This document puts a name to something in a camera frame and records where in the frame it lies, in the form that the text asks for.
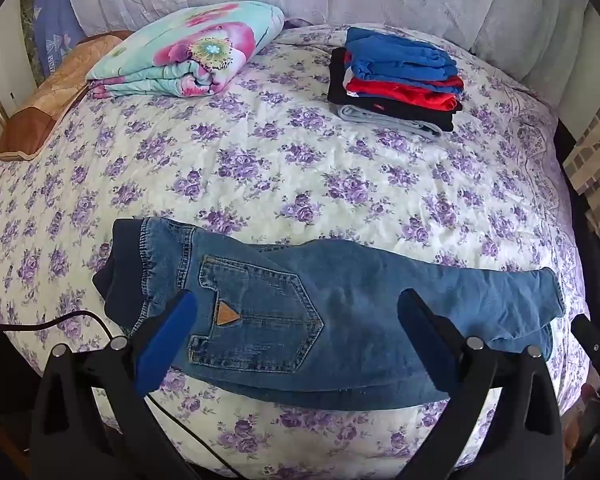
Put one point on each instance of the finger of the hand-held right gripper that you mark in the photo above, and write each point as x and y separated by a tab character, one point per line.
587	340

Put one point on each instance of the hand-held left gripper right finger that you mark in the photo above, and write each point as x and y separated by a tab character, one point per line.
430	345

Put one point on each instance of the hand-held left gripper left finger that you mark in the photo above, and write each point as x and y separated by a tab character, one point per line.
165	345

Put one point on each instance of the blue denim pants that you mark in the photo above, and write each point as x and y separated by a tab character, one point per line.
360	310

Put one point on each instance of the brick pattern curtain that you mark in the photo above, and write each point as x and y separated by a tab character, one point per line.
595	170

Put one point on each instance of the purple floral bedspread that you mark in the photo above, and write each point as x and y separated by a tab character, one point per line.
280	160

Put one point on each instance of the folded grey garment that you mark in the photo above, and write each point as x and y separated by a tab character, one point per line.
380	120

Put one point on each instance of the stack of folded clothes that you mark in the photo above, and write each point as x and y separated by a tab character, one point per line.
380	107

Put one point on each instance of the folded red garment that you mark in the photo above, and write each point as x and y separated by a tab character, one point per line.
410	92

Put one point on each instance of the brown pillow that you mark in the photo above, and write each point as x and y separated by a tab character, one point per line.
45	110

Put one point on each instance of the folded blue garment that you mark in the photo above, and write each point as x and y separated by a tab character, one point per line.
395	52

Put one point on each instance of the folded teal floral blanket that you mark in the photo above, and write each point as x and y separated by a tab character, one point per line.
190	50

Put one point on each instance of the blue patterned cloth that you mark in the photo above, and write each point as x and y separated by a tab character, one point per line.
55	20

